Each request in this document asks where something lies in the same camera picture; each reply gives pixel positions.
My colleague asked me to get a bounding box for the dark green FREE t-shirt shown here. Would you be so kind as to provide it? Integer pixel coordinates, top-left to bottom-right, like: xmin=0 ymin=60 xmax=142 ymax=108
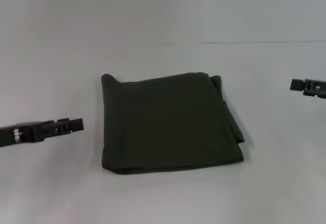
xmin=99 ymin=72 xmax=246 ymax=176

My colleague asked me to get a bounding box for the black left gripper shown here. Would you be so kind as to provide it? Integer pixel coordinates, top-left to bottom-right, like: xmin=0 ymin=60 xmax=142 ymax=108
xmin=0 ymin=118 xmax=85 ymax=149

